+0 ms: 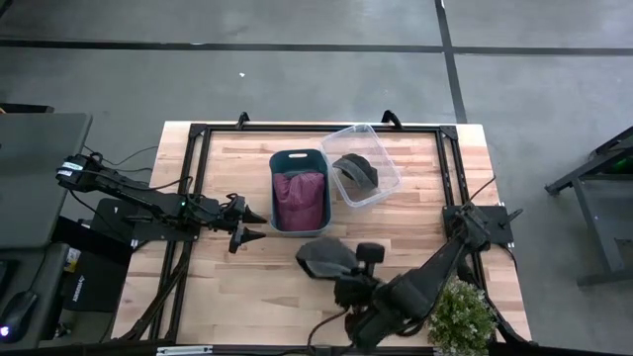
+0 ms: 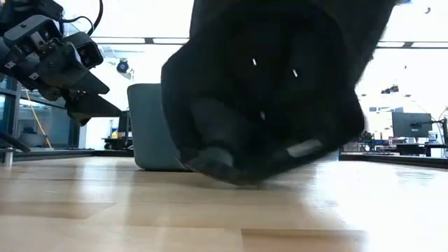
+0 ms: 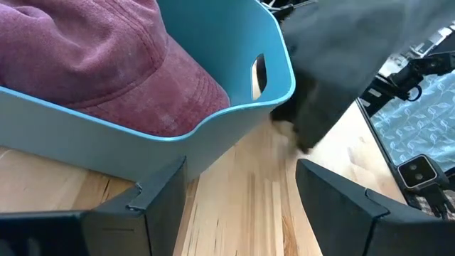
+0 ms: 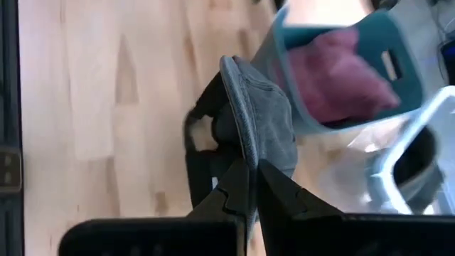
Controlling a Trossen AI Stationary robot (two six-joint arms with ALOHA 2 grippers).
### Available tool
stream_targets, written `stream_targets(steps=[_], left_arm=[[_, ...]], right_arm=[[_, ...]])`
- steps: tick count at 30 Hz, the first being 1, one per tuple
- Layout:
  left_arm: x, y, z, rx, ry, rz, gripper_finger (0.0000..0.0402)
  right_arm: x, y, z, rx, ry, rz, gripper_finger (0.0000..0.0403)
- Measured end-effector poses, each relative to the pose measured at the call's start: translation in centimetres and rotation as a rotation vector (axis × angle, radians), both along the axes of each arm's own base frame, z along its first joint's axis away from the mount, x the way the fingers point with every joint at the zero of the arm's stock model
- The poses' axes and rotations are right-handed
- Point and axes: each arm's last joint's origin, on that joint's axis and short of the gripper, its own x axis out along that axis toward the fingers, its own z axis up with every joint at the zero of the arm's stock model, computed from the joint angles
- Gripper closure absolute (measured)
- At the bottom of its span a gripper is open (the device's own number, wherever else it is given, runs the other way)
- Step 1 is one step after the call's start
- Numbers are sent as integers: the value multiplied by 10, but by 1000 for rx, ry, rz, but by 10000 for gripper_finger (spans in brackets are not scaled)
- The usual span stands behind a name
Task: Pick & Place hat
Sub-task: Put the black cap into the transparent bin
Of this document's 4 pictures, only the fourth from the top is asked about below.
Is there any teal plastic bin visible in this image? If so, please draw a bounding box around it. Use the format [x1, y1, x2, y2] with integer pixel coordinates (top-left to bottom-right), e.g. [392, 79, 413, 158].
[250, 6, 426, 134]

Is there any maroon baseball cap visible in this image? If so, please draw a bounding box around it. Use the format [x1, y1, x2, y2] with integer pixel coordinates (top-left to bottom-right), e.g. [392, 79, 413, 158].
[284, 28, 401, 124]

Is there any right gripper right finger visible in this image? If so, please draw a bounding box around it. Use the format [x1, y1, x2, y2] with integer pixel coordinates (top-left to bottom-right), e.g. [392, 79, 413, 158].
[257, 159, 455, 256]

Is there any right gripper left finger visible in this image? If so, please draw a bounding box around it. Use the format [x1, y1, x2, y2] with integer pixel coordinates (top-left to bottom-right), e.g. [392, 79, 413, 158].
[58, 159, 255, 256]

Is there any clear plastic bin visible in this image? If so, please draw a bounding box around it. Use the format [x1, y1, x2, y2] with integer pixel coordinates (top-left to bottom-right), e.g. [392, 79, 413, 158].
[294, 85, 455, 216]

